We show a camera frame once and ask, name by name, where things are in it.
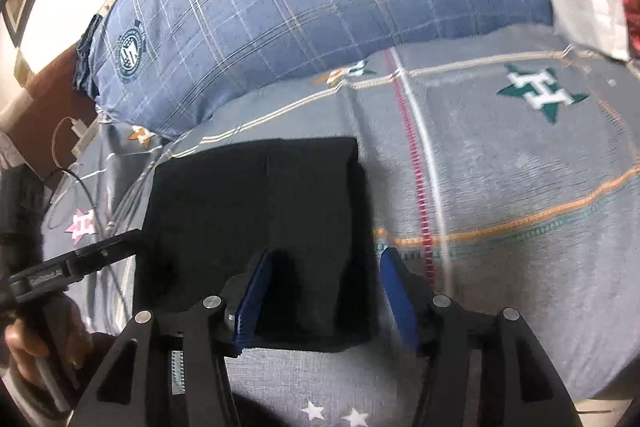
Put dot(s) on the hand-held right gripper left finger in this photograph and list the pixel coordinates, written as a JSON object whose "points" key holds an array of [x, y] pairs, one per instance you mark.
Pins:
{"points": [[252, 302]]}

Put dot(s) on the person's left hand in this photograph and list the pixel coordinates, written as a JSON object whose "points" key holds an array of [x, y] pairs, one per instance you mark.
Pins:
{"points": [[75, 337]]}

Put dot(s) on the brown wooden headboard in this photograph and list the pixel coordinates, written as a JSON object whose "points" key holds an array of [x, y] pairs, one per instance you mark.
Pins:
{"points": [[50, 107]]}

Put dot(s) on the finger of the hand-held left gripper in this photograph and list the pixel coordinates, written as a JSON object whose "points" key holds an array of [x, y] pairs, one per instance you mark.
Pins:
{"points": [[105, 252]]}

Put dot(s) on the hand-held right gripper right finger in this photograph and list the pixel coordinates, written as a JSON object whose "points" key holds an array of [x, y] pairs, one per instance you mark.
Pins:
{"points": [[397, 297]]}

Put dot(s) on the black pants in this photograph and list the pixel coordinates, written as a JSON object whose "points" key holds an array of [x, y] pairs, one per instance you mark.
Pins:
{"points": [[300, 207]]}

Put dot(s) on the grey printed bedsheet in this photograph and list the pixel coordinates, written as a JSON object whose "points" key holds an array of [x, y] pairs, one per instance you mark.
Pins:
{"points": [[500, 187]]}

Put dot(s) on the red patterned cloth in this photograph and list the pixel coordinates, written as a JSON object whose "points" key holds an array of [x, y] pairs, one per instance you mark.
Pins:
{"points": [[632, 22]]}

